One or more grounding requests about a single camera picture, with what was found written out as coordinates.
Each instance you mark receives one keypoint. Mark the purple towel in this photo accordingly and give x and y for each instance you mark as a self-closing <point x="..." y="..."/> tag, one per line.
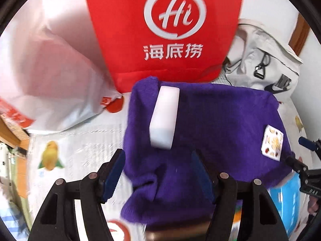
<point x="220" y="115"/>

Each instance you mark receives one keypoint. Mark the wooden cabinet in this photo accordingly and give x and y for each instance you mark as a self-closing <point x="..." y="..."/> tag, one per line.
<point x="12" y="130"/>

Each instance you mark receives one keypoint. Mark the beige backpack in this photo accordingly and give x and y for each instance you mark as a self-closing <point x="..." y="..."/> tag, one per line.
<point x="250" y="45"/>

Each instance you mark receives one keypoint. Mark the white sponge block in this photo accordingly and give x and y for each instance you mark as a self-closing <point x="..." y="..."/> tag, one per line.
<point x="164" y="115"/>

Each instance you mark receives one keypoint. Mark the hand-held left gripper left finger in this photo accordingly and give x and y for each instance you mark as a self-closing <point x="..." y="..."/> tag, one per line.
<point x="116" y="170"/>

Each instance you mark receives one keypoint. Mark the wooden door frame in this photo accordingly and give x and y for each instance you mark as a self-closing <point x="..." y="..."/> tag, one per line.
<point x="299" y="34"/>

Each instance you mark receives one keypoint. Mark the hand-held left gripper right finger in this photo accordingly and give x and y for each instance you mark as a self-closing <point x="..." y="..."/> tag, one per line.
<point x="200" y="175"/>

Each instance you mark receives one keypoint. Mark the red shopping bag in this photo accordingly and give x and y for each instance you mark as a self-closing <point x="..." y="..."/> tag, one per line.
<point x="120" y="30"/>

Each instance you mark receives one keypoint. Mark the small patterned packet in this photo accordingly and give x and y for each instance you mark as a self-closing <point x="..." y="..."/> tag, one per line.
<point x="272" y="141"/>

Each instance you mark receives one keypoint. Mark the blue tissue pack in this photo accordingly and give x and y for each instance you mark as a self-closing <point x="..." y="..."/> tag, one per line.
<point x="286" y="200"/>

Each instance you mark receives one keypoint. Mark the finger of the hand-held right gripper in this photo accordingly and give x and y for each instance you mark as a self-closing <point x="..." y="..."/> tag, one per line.
<point x="307" y="142"/>
<point x="296" y="163"/>

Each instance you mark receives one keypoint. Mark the white plastic bag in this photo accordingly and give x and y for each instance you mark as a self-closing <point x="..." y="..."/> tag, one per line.
<point x="50" y="75"/>

